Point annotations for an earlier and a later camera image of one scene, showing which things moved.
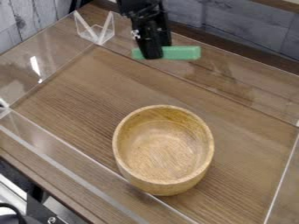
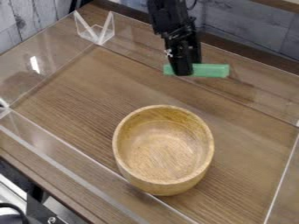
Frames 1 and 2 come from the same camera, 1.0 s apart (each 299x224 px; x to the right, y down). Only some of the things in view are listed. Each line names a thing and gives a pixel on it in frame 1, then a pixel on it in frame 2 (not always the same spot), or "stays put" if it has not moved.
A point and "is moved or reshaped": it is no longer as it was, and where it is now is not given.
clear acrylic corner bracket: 99,34 stays put
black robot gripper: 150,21 -> 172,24
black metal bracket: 40,213 stays put
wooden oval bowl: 163,145 stays put
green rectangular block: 172,52 is moved or reshaped
